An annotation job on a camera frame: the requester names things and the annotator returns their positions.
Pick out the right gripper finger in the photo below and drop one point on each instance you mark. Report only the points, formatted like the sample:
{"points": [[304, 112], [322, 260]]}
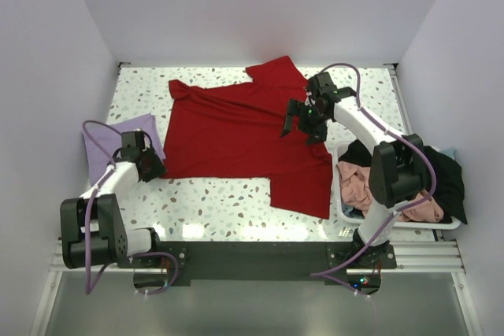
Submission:
{"points": [[294, 109], [317, 134]]}

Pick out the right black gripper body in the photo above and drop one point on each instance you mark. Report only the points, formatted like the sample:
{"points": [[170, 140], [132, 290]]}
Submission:
{"points": [[309, 115]]}

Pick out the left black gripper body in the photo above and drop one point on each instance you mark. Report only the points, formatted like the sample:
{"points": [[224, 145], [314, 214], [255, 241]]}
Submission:
{"points": [[154, 166]]}

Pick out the red t shirt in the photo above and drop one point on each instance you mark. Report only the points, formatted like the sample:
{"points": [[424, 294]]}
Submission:
{"points": [[234, 132]]}

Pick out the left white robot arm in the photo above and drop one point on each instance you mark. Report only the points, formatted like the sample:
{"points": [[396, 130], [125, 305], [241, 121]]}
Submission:
{"points": [[92, 228]]}

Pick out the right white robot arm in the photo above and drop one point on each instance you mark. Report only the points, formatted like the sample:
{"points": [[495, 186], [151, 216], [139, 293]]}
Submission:
{"points": [[400, 175]]}

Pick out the pink t shirt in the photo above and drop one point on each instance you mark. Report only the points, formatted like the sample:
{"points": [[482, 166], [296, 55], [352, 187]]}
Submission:
{"points": [[355, 193]]}

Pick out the dark blue garment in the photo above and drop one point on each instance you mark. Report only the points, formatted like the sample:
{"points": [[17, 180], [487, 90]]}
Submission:
{"points": [[351, 212]]}

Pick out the white laundry basket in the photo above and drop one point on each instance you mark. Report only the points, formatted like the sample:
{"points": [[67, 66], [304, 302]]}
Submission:
{"points": [[339, 149]]}

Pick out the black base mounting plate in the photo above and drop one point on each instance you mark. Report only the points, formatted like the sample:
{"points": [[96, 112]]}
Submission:
{"points": [[182, 263]]}

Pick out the light blue garment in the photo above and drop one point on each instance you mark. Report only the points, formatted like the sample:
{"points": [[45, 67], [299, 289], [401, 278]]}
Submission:
{"points": [[450, 152]]}

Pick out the black t shirt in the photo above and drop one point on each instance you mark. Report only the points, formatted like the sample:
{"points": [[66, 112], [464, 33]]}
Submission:
{"points": [[450, 189]]}

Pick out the aluminium frame rail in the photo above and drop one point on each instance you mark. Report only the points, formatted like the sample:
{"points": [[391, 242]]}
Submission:
{"points": [[268, 288]]}

